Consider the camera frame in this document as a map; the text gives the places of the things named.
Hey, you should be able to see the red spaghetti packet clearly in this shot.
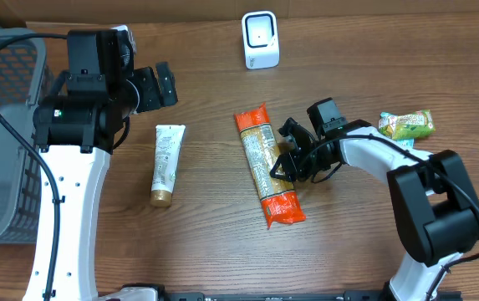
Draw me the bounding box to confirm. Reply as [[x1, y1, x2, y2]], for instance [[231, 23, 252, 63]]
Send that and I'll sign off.
[[234, 103, 306, 228]]

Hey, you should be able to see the white Pantene conditioner tube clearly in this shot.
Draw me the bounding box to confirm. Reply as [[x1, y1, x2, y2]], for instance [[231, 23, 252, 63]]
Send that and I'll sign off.
[[150, 125, 186, 207]]

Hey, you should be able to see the mint green wipes packet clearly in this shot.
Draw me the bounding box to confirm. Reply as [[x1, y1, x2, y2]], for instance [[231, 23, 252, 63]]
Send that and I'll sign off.
[[380, 112, 415, 148]]

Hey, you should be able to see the green yellow snack packet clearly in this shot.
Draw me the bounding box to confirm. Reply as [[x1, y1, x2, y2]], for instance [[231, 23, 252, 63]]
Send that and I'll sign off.
[[378, 110, 436, 140]]

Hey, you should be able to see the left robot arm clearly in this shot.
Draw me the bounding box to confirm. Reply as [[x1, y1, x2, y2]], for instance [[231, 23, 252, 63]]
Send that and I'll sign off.
[[24, 26, 178, 300]]

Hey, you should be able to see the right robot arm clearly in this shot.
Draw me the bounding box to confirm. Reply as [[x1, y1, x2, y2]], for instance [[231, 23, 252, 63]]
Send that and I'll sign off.
[[270, 98, 479, 300]]

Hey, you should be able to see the white barcode scanner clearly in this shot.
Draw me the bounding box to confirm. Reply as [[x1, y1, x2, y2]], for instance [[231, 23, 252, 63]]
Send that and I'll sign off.
[[242, 10, 280, 69]]

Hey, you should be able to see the grey plastic shopping basket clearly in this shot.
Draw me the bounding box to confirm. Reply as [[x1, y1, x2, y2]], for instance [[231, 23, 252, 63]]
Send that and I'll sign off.
[[0, 28, 54, 244]]

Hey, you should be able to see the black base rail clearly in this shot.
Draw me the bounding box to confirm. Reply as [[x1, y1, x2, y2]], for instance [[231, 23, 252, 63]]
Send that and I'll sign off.
[[96, 283, 464, 301]]

